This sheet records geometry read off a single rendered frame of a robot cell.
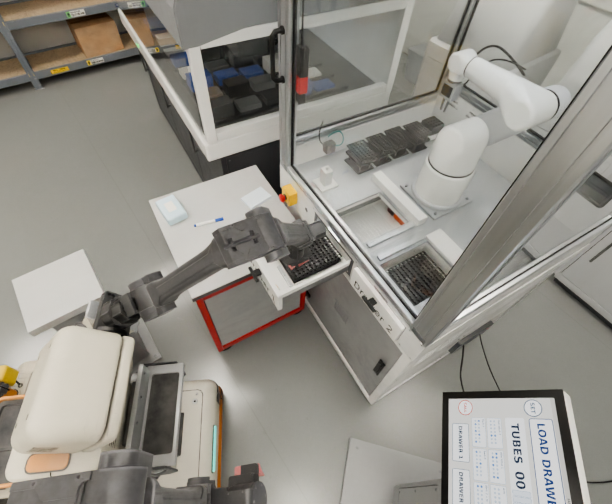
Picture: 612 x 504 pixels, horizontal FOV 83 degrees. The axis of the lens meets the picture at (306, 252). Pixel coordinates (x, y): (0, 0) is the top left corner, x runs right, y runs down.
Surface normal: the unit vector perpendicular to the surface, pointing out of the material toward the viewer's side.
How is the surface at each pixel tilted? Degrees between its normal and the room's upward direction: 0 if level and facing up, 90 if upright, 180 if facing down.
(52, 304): 0
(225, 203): 0
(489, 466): 50
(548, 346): 0
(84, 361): 42
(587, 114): 90
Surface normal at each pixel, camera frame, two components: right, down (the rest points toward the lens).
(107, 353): 0.70, -0.47
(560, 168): -0.86, 0.39
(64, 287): 0.05, -0.58
